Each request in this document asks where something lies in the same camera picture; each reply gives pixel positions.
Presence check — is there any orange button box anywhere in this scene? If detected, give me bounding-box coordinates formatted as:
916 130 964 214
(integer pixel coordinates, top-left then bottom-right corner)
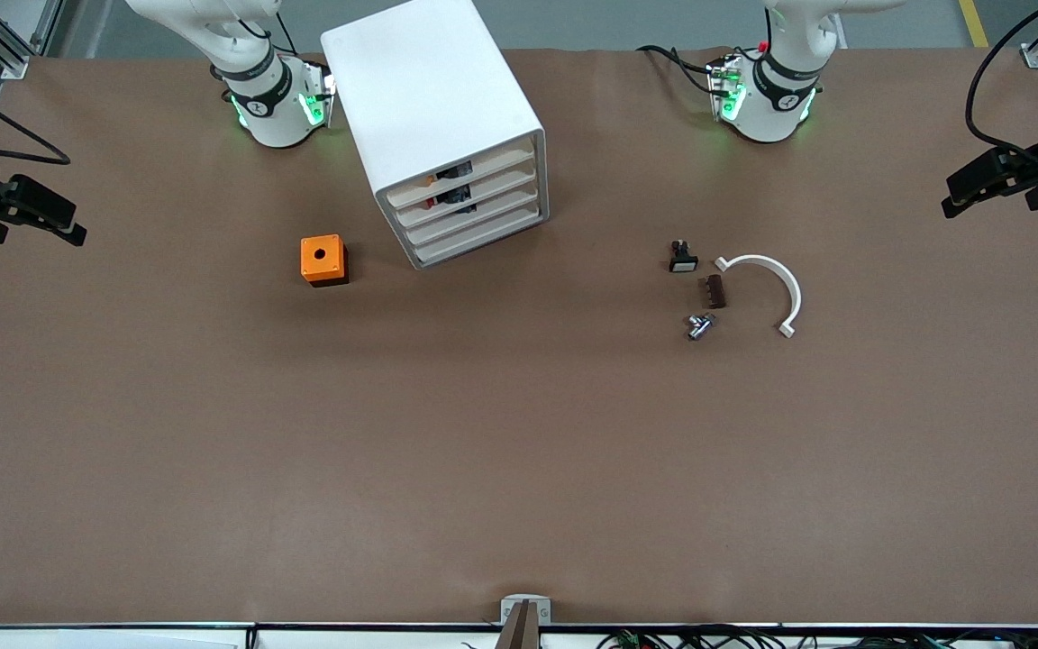
300 234 350 288

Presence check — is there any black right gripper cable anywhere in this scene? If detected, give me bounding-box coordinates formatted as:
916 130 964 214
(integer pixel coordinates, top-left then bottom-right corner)
0 72 72 169

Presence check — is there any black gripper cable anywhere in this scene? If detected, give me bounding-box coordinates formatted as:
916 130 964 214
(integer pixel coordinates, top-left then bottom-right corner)
0 72 72 169
964 0 1038 169

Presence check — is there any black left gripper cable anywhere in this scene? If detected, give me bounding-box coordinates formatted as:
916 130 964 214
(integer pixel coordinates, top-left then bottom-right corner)
964 0 1038 169

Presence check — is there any white curved bracket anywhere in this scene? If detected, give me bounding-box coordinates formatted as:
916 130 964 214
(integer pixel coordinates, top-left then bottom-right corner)
715 254 803 340

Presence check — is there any black arm base cable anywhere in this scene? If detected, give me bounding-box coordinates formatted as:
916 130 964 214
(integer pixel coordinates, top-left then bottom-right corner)
635 43 720 96

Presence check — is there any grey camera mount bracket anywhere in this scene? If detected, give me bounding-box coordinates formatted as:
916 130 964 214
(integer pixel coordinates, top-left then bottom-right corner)
494 594 553 649

